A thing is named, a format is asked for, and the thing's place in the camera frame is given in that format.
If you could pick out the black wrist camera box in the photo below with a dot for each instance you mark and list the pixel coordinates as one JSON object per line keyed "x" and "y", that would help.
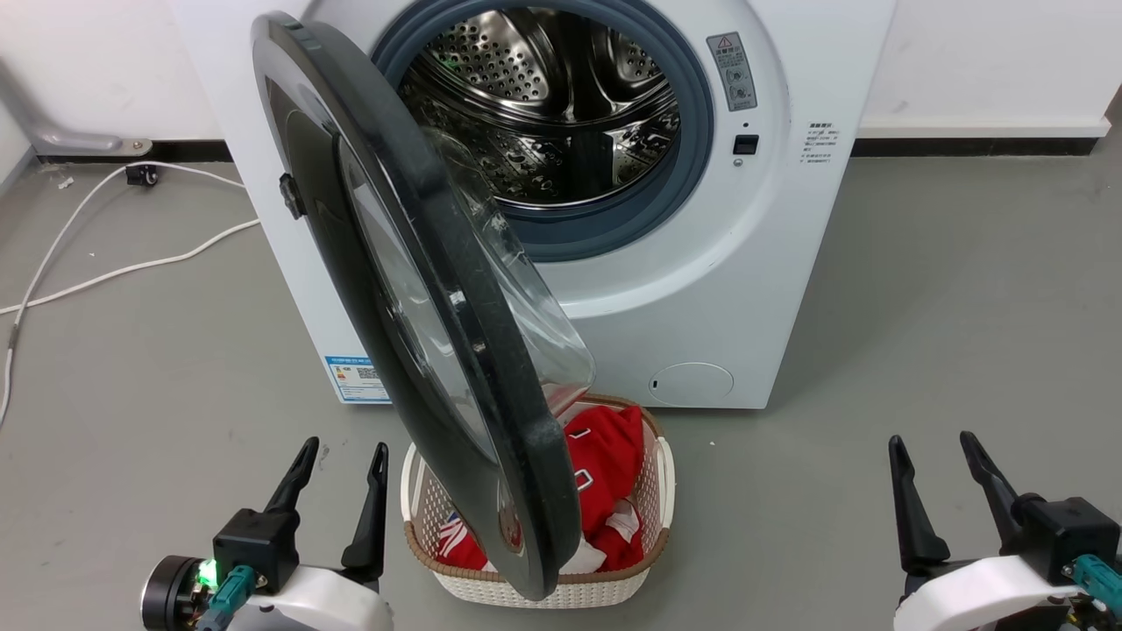
{"x": 256, "y": 545}
{"x": 1065, "y": 535}

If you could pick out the stainless steel washer drum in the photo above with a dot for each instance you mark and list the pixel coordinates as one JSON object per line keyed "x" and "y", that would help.
{"x": 561, "y": 88}

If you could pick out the dark grey washing machine door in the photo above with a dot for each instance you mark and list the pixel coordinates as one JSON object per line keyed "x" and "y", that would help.
{"x": 526, "y": 473}

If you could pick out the white woven laundry basket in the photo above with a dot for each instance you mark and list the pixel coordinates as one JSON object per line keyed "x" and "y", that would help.
{"x": 526, "y": 596}

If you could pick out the red white garment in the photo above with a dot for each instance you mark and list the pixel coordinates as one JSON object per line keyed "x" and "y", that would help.
{"x": 605, "y": 456}

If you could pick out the black cylinder with green light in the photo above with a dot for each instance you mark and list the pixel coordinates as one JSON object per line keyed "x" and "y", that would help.
{"x": 171, "y": 592}

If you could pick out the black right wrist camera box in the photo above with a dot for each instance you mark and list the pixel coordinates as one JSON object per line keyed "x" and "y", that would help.
{"x": 1065, "y": 535}

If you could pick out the grey wall pipe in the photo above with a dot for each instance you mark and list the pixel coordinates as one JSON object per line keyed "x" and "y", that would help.
{"x": 53, "y": 136}

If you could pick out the blue white energy label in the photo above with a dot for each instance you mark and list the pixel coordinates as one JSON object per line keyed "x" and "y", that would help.
{"x": 355, "y": 379}

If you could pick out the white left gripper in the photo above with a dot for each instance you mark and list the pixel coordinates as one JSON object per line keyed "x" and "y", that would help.
{"x": 320, "y": 605}

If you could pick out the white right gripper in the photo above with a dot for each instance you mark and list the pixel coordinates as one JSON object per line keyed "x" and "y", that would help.
{"x": 982, "y": 596}

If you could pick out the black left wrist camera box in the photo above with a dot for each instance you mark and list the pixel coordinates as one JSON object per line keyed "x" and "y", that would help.
{"x": 256, "y": 545}

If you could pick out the grey-blue rubber door gasket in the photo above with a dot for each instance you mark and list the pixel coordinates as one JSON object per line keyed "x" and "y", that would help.
{"x": 697, "y": 131}

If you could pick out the black door latch slot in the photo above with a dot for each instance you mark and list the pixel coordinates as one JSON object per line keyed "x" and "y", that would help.
{"x": 746, "y": 145}

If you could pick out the black floor plug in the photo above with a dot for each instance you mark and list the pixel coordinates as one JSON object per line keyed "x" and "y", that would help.
{"x": 142, "y": 174}

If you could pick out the grey warning sticker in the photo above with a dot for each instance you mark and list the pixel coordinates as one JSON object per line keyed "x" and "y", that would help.
{"x": 732, "y": 72}

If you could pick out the round white filter cover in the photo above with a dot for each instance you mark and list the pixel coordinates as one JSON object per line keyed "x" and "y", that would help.
{"x": 692, "y": 384}

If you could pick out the printed text label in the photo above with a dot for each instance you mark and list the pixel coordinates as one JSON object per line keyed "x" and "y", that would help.
{"x": 820, "y": 143}

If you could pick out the white front-load washing machine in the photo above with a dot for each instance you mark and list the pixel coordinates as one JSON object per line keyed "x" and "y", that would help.
{"x": 701, "y": 307}

